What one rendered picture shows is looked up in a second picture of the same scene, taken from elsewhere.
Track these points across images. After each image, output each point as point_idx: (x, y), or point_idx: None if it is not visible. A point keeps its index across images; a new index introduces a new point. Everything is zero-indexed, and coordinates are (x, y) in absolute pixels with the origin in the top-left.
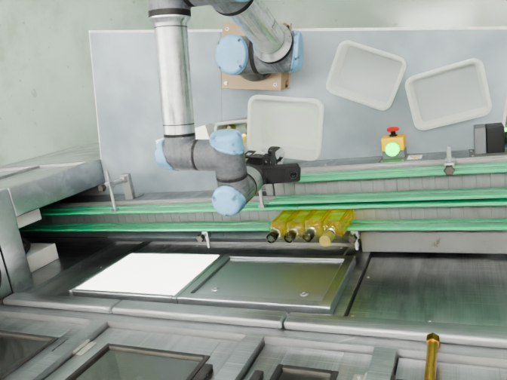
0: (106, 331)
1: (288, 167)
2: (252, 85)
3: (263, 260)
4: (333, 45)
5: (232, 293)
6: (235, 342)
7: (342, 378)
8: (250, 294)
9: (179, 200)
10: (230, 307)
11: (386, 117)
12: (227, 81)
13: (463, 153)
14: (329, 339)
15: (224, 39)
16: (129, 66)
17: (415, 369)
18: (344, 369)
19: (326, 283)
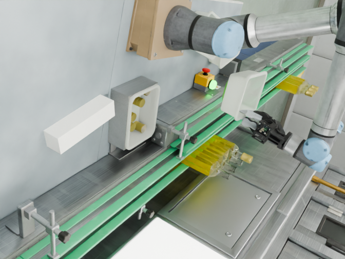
0: None
1: (280, 124)
2: (169, 53)
3: (188, 197)
4: None
5: (240, 226)
6: (288, 244)
7: (329, 215)
8: (246, 218)
9: (98, 194)
10: (253, 234)
11: (197, 61)
12: (155, 52)
13: (225, 77)
14: (302, 206)
15: (236, 28)
16: (4, 35)
17: (324, 192)
18: (321, 211)
19: (246, 184)
